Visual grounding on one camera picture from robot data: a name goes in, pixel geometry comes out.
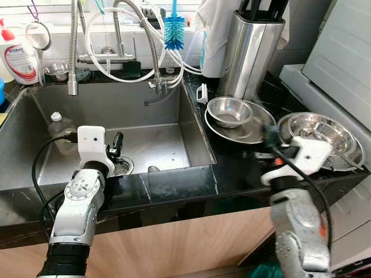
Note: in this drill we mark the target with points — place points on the orange plastic object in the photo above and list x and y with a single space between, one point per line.
322 229

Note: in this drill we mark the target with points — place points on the large steel plate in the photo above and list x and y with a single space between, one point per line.
284 130

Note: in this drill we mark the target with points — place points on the stainless steel sink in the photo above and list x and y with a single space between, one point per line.
127 110

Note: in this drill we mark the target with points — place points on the steel sink drain strainer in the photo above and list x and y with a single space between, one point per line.
124 168

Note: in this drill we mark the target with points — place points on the grey appliance lid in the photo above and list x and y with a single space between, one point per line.
342 58

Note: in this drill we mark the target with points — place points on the blue bottle brush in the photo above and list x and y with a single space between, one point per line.
174 33

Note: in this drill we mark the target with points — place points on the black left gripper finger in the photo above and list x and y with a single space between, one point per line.
118 142

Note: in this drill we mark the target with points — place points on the clear plastic bottle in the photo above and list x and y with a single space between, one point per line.
61 128

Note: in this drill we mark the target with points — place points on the grey scouring pad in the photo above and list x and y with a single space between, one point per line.
84 75

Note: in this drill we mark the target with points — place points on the steel spoon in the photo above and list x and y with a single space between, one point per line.
153 168

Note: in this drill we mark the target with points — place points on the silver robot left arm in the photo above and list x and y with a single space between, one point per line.
81 208

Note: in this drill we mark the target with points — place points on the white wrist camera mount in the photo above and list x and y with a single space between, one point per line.
93 145
307 156

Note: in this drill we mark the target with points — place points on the chrome tap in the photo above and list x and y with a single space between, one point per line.
107 58

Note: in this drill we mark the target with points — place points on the large steel bowl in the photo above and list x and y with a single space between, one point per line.
327 124

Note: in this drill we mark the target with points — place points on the green rubbish bag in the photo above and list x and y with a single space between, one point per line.
264 272

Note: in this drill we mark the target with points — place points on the stainless steel knife block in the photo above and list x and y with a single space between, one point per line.
249 55

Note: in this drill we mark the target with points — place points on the small steel bowl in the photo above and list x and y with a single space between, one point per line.
229 113

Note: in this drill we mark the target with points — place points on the dark green sponge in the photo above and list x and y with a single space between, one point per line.
131 69

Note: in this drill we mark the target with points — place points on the metal mesh strainer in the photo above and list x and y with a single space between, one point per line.
38 36

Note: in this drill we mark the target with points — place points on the wooden kitchen cabinet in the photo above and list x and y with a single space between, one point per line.
174 243

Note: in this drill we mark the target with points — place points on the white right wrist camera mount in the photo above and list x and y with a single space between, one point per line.
307 156

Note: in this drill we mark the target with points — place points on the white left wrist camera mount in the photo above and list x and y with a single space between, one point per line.
93 145

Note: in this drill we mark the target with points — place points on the small white plastic clip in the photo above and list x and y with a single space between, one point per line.
202 94

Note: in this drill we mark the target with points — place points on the white appliance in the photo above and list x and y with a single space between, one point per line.
353 220

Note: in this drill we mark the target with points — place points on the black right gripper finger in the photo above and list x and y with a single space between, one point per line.
272 136

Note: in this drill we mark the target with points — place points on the white red dish soap bottle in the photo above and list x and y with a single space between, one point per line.
20 61

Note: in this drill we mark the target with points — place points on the tiny steel bowl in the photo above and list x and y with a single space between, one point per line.
56 70

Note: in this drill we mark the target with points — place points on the white hanging cloth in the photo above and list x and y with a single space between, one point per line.
217 35

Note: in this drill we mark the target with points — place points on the blue plastic bowl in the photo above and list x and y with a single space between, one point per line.
2 92

